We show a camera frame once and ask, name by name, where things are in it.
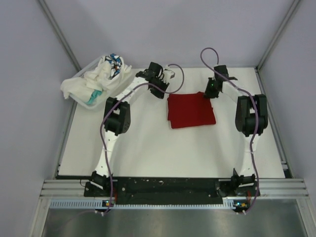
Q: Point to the red t shirt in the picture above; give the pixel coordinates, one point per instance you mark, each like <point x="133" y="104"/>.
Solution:
<point x="190" y="110"/>

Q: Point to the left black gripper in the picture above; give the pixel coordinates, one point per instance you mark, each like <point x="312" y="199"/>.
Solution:
<point x="159" y="94"/>

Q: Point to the white t shirt pile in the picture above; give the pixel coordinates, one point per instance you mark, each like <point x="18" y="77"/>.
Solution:
<point x="86" y="90"/>

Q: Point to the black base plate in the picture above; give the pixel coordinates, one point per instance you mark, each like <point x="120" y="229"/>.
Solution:
<point x="157" y="190"/>

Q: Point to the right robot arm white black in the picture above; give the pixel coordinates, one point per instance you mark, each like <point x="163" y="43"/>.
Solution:
<point x="251" y="119"/>

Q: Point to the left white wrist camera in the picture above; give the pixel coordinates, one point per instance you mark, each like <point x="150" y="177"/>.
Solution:
<point x="168" y="74"/>

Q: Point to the white printed t shirt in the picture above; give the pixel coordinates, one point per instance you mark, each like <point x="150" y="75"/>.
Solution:
<point x="112" y="71"/>

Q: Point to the aluminium frame rail front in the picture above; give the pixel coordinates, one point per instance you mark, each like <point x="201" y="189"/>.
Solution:
<point x="268" y="188"/>

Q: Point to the right aluminium corner post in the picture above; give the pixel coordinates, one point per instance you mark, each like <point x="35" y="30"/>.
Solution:
<point x="295" y="4"/>

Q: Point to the grey slotted cable duct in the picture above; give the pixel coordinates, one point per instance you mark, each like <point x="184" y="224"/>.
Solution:
<point x="102" y="204"/>

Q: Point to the white plastic basket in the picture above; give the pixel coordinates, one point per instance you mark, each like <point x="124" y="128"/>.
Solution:
<point x="91" y="67"/>

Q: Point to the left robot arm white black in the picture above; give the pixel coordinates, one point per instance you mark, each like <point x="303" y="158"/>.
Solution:
<point x="117" y="120"/>

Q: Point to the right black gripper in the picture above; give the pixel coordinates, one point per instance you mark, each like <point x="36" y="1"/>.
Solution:
<point x="208" y="94"/>

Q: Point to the left aluminium corner post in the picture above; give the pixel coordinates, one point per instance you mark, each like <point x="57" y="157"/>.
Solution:
<point x="59" y="34"/>

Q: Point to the aluminium corner post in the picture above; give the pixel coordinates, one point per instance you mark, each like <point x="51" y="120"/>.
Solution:
<point x="59" y="34"/>
<point x="295" y="4"/>

